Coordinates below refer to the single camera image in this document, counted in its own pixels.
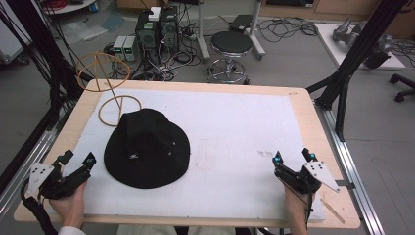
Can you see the clear plastic sheets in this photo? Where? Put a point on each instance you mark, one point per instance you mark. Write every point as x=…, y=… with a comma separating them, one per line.
x=88, y=29

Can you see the person's right hand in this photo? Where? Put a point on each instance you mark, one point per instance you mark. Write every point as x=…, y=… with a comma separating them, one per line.
x=295, y=205

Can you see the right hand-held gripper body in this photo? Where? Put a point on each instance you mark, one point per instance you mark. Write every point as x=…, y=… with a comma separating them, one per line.
x=303, y=179

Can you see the black round stool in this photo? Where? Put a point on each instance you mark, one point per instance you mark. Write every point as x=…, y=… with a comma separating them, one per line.
x=231, y=42

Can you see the person's left hand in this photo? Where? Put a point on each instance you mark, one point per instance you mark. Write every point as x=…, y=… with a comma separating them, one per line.
x=70, y=205

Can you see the flat black box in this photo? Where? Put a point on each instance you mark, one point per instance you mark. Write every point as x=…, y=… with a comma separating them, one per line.
x=240, y=23

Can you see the white stand leg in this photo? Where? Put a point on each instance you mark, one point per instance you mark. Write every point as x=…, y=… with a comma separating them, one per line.
x=256, y=32
x=203, y=32

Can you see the white platform board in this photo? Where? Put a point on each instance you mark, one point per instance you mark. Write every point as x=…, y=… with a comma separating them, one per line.
x=329, y=42

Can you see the small white box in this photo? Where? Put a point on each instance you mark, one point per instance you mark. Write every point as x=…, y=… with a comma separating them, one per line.
x=154, y=13

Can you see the round white table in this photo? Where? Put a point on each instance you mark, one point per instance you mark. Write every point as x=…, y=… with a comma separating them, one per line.
x=75, y=6

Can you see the black metal frame post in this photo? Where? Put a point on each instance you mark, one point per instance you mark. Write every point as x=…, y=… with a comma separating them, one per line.
x=355, y=55
x=49, y=55

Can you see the thin wooden stick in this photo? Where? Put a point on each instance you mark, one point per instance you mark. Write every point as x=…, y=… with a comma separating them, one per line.
x=332, y=211

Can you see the black computer tower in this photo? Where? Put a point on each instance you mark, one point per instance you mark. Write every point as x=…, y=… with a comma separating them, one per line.
x=147, y=36
x=169, y=29

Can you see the grey power supply unit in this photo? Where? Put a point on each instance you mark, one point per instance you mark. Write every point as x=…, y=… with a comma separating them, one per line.
x=131, y=49
x=119, y=47

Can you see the aluminium rail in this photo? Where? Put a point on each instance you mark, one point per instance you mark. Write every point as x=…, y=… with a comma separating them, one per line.
x=355, y=176
x=23, y=173

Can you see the white foam mat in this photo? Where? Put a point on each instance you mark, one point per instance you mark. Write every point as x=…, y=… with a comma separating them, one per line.
x=235, y=130

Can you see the electronics boxes on floor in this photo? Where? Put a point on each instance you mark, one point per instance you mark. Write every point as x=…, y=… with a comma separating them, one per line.
x=176, y=62

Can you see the black bucket hat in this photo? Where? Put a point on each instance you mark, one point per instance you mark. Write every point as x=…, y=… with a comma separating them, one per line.
x=147, y=150

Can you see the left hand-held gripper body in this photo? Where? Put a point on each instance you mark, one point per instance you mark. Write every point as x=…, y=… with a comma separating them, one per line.
x=55, y=187

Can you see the black office chair base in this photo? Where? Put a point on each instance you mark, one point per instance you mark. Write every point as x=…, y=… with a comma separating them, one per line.
x=403, y=88

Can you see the grey equipment case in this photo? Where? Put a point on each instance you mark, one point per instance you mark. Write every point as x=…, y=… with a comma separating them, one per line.
x=9, y=45

